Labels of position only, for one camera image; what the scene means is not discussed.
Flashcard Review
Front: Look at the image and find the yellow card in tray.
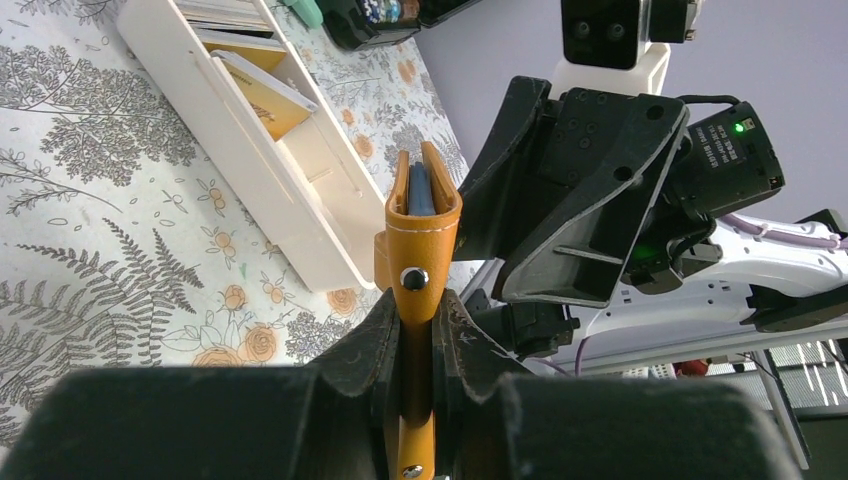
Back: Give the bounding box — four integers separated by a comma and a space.
211, 50, 318, 141

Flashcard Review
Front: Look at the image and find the orange leather card holder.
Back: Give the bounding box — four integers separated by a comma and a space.
374, 141, 463, 479

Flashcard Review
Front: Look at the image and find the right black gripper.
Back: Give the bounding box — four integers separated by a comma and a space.
453, 76, 689, 308

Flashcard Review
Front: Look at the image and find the floral table mat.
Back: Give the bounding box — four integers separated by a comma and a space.
0, 0, 485, 452

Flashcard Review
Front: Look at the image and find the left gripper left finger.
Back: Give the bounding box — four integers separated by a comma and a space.
1, 293, 398, 479

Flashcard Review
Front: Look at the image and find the white plastic tray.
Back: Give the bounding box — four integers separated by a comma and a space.
116, 0, 384, 292

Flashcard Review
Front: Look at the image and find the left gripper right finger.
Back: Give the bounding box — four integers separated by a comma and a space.
433, 290, 801, 479

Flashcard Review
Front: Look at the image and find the mint green handle tool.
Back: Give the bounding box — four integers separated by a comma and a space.
280, 0, 324, 29

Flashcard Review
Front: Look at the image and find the cards stack in tray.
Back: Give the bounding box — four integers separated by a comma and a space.
174, 0, 273, 38

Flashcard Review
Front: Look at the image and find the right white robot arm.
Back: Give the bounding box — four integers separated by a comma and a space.
454, 76, 847, 359

